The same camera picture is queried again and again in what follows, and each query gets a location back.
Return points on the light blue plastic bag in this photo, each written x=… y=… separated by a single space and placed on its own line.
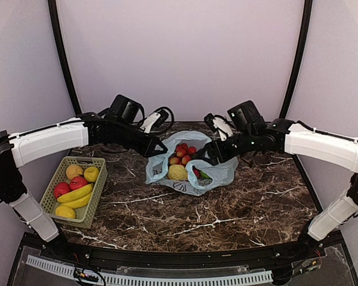
x=221 y=174

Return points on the black frame post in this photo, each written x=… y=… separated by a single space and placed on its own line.
x=299 y=52
x=62 y=56

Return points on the red apple left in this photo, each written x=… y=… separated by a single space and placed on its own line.
x=60 y=189

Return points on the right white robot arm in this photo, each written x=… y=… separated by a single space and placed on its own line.
x=247 y=131

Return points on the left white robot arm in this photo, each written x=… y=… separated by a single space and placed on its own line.
x=114 y=125

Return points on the orange fruit in basket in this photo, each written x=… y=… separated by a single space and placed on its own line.
x=73 y=171

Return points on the black front table rail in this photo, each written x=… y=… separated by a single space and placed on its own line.
x=281 y=257

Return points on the green perforated plastic basket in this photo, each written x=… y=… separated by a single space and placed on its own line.
x=84 y=215

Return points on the lower yellow banana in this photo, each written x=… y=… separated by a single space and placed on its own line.
x=81 y=202

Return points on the green fruit in bag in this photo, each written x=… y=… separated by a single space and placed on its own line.
x=205 y=176

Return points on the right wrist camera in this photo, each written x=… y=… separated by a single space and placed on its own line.
x=218 y=123

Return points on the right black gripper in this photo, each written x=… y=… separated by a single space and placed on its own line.
x=214 y=147

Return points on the yellow bumpy fruit in bag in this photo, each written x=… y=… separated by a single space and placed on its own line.
x=177 y=172

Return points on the white slotted cable duct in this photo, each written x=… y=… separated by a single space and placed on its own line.
x=126 y=275

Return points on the left black frame post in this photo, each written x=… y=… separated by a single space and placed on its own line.
x=62 y=56

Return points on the upper yellow banana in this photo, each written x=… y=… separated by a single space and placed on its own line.
x=76 y=194

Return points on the yellow lemon in basket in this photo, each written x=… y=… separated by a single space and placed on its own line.
x=65 y=211

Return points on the yellow banana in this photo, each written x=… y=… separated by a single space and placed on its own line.
x=76 y=194
x=81 y=202

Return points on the red apple in bag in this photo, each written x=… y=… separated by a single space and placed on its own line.
x=175 y=160

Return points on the yellow pear in basket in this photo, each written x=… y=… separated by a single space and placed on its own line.
x=91 y=174

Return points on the red apple right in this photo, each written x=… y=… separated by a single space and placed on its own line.
x=77 y=182

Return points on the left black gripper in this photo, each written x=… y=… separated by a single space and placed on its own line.
x=148 y=150

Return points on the right black frame post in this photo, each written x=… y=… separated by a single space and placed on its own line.
x=299 y=52

